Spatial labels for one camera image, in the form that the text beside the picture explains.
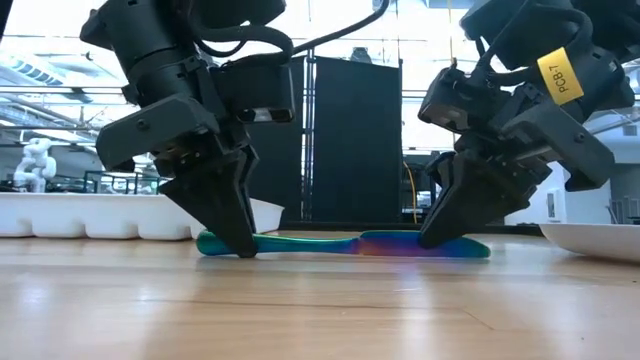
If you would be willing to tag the white plastic cutlery tray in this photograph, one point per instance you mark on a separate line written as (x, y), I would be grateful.
(75, 215)

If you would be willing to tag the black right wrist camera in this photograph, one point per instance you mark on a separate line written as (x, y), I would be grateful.
(455, 100)

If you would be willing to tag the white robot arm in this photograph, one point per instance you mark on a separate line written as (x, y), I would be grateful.
(35, 165)

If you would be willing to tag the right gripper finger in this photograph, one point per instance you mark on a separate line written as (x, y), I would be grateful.
(442, 170)
(475, 200)

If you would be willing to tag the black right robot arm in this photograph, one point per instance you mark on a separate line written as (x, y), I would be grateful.
(525, 30)

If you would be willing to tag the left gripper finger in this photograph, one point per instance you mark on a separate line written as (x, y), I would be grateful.
(252, 170)
(215, 210)

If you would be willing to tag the white round plate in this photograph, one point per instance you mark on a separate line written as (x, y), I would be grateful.
(595, 240)

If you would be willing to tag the white wall box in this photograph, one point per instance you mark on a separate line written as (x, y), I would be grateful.
(554, 205)

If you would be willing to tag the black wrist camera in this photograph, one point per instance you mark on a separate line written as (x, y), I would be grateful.
(455, 100)
(255, 92)

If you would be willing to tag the black partition panel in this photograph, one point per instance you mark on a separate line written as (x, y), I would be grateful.
(355, 150)

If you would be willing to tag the iridescent rainbow spoon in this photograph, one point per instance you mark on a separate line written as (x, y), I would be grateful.
(325, 245)

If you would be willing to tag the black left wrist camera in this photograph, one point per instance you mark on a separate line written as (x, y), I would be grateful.
(255, 92)

